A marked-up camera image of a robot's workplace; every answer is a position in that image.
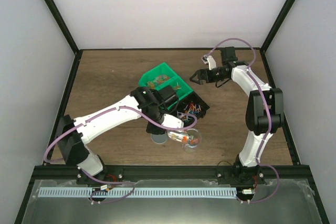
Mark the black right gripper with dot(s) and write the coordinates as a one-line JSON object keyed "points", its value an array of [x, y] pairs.
{"points": [[202, 77]]}

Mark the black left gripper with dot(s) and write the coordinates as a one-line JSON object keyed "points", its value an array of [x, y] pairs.
{"points": [[151, 128]]}

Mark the green bin with lollipops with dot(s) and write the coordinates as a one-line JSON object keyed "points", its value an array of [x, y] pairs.
{"points": [[180, 87]]}

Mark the silver metal scoop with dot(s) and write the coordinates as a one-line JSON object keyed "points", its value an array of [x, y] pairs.
{"points": [[180, 136]]}

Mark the green bin with star candies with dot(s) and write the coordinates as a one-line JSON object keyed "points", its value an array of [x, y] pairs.
{"points": [[147, 78]]}

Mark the black bin with lollipops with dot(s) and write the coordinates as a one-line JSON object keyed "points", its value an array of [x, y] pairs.
{"points": [[191, 104]]}

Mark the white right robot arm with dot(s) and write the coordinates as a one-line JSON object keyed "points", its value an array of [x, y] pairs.
{"points": [[264, 113]]}

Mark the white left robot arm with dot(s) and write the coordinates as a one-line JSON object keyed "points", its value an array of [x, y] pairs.
{"points": [[142, 102]]}

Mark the silver metal jar lid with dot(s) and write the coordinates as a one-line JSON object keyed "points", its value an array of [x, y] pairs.
{"points": [[159, 139]]}

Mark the clear plastic jar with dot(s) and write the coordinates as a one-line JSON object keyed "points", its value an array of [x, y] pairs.
{"points": [[193, 141]]}

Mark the light blue slotted strip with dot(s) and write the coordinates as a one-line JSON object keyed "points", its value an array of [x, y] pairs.
{"points": [[212, 192]]}

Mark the black front mounting rail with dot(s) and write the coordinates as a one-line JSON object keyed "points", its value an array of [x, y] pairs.
{"points": [[224, 174]]}

